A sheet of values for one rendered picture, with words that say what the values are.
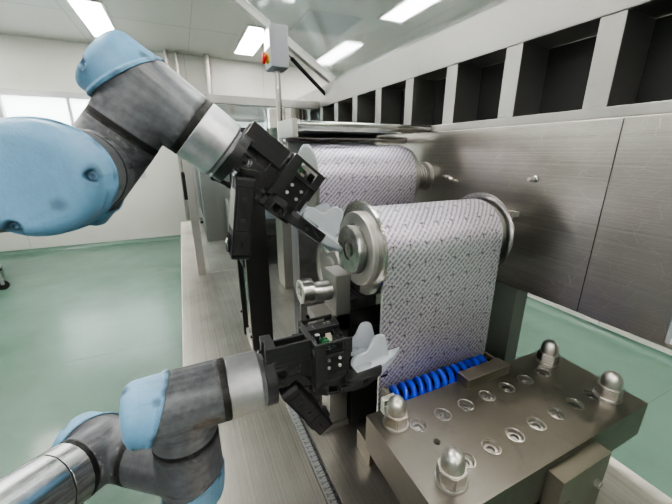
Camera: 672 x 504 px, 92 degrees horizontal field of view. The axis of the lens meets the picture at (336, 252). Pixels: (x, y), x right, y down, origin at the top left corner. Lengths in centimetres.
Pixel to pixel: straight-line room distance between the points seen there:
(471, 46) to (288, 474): 86
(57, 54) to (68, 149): 593
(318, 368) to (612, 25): 62
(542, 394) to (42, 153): 65
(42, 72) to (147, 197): 194
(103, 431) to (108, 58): 44
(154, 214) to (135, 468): 560
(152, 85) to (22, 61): 586
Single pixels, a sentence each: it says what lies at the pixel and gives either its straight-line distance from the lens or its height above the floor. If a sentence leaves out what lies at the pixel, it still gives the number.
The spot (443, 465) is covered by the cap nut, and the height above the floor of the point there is 106.
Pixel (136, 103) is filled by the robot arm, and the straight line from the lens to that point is 41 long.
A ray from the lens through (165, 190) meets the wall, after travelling 596.
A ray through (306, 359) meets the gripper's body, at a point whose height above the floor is 113.
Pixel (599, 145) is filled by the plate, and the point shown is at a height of 140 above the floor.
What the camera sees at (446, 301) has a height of 116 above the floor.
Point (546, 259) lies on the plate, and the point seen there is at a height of 121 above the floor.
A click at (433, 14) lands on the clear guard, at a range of 92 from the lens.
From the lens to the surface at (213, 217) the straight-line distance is 142.
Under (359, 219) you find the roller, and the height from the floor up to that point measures 130.
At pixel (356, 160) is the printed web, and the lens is 69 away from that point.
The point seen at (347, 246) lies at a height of 125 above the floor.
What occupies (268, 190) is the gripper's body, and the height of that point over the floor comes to 135.
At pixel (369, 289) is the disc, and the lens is 49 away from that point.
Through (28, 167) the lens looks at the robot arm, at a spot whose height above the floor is 138.
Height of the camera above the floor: 139
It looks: 17 degrees down
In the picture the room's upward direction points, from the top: straight up
